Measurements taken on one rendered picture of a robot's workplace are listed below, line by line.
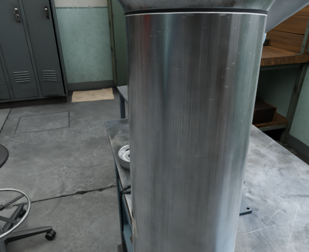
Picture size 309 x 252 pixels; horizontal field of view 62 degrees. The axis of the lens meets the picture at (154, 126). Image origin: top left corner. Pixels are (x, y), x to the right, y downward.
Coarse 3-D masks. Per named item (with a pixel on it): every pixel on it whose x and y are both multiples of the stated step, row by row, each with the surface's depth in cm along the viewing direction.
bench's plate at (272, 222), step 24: (120, 120) 113; (120, 144) 95; (264, 144) 95; (120, 168) 82; (264, 168) 82; (288, 168) 82; (264, 192) 72; (288, 192) 72; (240, 216) 65; (264, 216) 65; (288, 216) 65; (240, 240) 59; (264, 240) 59; (288, 240) 59
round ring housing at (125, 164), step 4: (128, 144) 87; (120, 148) 85; (124, 148) 87; (128, 148) 87; (120, 152) 85; (128, 152) 85; (120, 156) 84; (128, 156) 83; (120, 160) 81; (124, 160) 79; (128, 160) 79; (124, 164) 80; (128, 164) 80; (124, 168) 82; (128, 168) 81
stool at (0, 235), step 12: (0, 144) 130; (0, 156) 120; (24, 192) 148; (0, 216) 133; (12, 216) 156; (24, 216) 132; (0, 228) 139; (12, 228) 126; (36, 228) 149; (48, 228) 150; (0, 240) 140; (12, 240) 144
